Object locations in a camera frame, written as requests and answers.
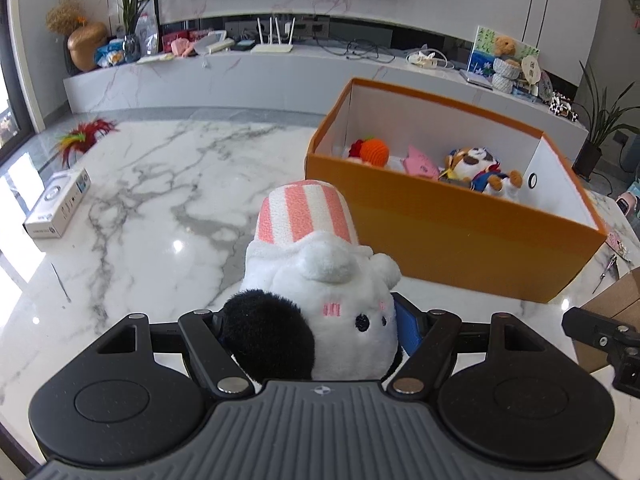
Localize pink snap wallet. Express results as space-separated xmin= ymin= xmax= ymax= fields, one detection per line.
xmin=402 ymin=145 xmax=439 ymax=180

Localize white wifi router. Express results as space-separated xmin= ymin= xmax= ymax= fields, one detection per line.
xmin=250 ymin=15 xmax=295 ymax=54

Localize pink card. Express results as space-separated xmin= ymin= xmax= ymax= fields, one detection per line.
xmin=606 ymin=231 xmax=627 ymax=258

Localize orange storage box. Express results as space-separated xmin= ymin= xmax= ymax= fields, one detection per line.
xmin=305 ymin=78 xmax=606 ymax=304

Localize small brown cardboard box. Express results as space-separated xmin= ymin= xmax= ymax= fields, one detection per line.
xmin=569 ymin=264 xmax=640 ymax=375

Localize white woven pots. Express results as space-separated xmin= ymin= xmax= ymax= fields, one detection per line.
xmin=491 ymin=58 xmax=521 ymax=94

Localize green blue picture card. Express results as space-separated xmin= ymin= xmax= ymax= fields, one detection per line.
xmin=468 ymin=26 xmax=539 ymax=78

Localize teddy bear on shelf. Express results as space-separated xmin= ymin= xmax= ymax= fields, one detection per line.
xmin=494 ymin=35 xmax=520 ymax=67

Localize red feather toy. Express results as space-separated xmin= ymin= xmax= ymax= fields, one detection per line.
xmin=56 ymin=118 xmax=117 ymax=169

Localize white plush with striped hat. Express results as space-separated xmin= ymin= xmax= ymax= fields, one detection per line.
xmin=218 ymin=180 xmax=402 ymax=384

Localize potted plant left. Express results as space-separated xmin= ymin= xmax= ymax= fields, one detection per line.
xmin=120 ymin=0 xmax=152 ymax=63

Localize bronze round vase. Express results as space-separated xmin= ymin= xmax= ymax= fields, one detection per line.
xmin=67 ymin=22 xmax=108 ymax=73

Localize white power strip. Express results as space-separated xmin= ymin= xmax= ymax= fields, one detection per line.
xmin=406 ymin=49 xmax=454 ymax=70

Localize fox plush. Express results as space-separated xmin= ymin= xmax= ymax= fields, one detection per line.
xmin=439 ymin=148 xmax=523 ymax=202

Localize orange crochet ball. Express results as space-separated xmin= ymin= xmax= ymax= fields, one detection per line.
xmin=348 ymin=138 xmax=390 ymax=168

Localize potted green plant right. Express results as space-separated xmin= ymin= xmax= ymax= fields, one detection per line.
xmin=572 ymin=62 xmax=639 ymax=181

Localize white product box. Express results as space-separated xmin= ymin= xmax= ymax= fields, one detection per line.
xmin=23 ymin=168 xmax=91 ymax=240

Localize black white cow pattern item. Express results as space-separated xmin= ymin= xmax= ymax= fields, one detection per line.
xmin=549 ymin=92 xmax=578 ymax=122

